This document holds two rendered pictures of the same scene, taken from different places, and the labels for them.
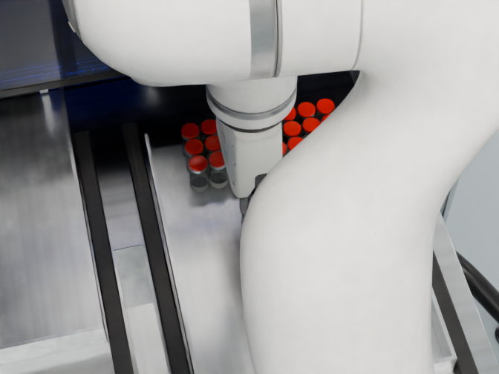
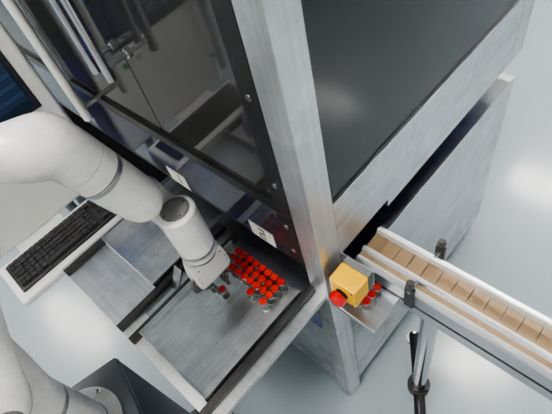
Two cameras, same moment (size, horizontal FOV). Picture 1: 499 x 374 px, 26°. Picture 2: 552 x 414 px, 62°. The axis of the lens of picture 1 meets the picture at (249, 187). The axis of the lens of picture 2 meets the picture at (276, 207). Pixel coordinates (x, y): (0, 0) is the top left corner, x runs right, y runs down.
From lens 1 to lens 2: 0.87 m
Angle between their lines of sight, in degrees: 39
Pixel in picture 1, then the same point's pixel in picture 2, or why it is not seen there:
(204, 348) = (170, 317)
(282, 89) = (185, 255)
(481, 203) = (474, 397)
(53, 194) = not seen: hidden behind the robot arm
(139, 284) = (177, 282)
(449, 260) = (257, 371)
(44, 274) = (169, 256)
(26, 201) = not seen: hidden behind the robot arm
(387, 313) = not seen: outside the picture
